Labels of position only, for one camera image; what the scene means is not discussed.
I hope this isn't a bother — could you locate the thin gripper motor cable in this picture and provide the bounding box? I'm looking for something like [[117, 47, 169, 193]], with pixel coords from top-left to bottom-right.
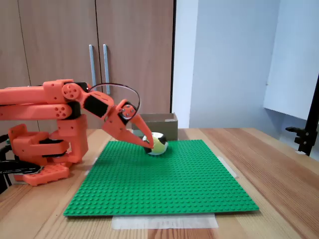
[[87, 83, 142, 120]]

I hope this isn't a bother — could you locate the brown cardboard box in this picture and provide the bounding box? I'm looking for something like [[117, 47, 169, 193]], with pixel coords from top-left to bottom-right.
[[131, 112, 179, 141]]

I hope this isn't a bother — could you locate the black base cable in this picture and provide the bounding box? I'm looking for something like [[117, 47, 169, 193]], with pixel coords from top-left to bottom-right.
[[0, 134, 13, 195]]

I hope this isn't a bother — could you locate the yellow black white soft ball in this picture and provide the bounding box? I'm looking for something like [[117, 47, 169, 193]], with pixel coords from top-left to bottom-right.
[[142, 131, 169, 156]]

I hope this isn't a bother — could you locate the brown wooden cabinet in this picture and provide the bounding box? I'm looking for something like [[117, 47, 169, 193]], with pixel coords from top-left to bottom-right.
[[0, 0, 175, 130]]

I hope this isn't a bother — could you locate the white wall board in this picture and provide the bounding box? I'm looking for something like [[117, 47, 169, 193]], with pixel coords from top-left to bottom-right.
[[263, 0, 319, 121]]

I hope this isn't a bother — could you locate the wide masking tape strip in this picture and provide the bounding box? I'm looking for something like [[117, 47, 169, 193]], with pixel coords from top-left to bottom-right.
[[111, 214, 219, 230]]

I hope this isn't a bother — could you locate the green studded baseplate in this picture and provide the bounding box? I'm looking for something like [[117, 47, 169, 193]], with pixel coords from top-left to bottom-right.
[[62, 139, 260, 218]]

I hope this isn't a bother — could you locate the black camera stand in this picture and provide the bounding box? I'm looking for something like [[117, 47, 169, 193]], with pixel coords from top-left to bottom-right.
[[285, 73, 319, 157]]

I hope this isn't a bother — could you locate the short masking tape strip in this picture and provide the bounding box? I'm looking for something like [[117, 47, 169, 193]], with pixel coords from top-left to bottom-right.
[[84, 156, 99, 176], [216, 155, 239, 179]]

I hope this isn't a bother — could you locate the metal cabinet handle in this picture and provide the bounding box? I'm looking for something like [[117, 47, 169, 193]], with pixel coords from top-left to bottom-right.
[[103, 44, 111, 95], [89, 44, 97, 87]]

